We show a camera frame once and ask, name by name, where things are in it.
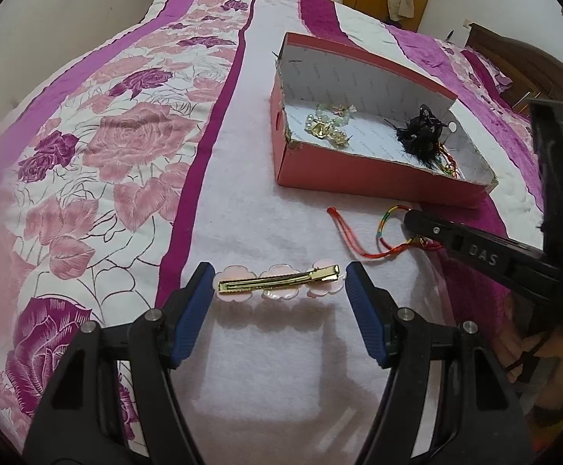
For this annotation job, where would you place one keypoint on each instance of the black hair scrunchie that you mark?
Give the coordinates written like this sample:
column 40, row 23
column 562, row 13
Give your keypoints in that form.
column 417, row 135

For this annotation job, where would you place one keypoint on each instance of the floral purple pink bedspread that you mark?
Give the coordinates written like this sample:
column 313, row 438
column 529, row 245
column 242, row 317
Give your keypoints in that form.
column 116, row 155

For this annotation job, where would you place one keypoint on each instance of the wooden headboard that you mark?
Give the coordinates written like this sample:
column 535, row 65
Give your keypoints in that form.
column 509, row 63

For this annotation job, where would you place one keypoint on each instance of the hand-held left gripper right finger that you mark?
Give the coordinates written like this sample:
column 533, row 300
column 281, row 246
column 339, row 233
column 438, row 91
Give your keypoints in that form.
column 366, row 319

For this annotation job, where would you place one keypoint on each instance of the person's right hand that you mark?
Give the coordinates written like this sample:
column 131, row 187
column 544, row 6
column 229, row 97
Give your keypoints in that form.
column 562, row 373

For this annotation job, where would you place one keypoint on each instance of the floral purple pillow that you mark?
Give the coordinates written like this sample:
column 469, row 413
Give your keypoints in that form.
column 490, row 70

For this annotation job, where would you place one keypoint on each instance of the red cardboard box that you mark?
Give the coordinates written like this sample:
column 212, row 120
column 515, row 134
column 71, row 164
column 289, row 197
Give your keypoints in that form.
column 359, row 179

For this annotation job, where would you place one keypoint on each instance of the pink flower hair clip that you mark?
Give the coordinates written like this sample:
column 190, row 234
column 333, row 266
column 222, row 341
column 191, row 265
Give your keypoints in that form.
column 281, row 281

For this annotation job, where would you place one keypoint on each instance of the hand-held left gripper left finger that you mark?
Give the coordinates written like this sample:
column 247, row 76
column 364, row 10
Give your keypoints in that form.
column 192, row 319

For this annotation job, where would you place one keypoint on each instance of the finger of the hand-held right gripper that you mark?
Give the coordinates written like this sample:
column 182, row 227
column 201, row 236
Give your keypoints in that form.
column 429, row 227

